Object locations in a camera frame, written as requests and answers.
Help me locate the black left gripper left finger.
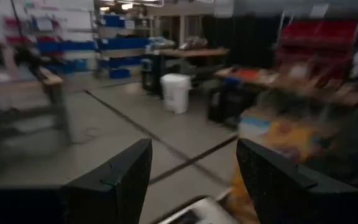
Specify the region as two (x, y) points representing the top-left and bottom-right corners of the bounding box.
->
(62, 138), (154, 224)

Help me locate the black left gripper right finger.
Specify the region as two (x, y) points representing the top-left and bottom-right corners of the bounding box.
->
(236, 138), (326, 224)

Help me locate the yellow raisin bran cereal box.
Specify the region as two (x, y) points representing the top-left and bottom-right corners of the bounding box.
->
(225, 108), (341, 224)

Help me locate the black and silver toaster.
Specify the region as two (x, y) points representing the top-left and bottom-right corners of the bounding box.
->
(155, 195), (241, 224)

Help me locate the black storage crate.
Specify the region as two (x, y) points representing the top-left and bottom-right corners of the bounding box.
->
(208, 81), (259, 127)

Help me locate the cluttered wooden table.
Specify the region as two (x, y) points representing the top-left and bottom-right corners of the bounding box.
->
(214, 65), (358, 108)

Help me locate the white plastic bucket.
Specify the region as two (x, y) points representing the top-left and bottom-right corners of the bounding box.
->
(160, 73), (193, 114)

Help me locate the wooden worktable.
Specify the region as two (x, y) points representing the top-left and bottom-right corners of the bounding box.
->
(0, 40), (73, 147)

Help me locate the shelf with blue bins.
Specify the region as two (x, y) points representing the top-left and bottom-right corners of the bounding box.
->
(95, 14), (157, 80)

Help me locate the black curtain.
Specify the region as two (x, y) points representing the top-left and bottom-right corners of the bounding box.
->
(201, 14), (281, 69)

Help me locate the white shelf with bins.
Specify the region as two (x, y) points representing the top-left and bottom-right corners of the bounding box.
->
(3, 14), (96, 75)

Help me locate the wooden workbench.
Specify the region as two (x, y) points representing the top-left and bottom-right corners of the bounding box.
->
(152, 46), (231, 94)

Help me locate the rack of red bins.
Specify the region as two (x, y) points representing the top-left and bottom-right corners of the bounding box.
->
(275, 19), (358, 68)

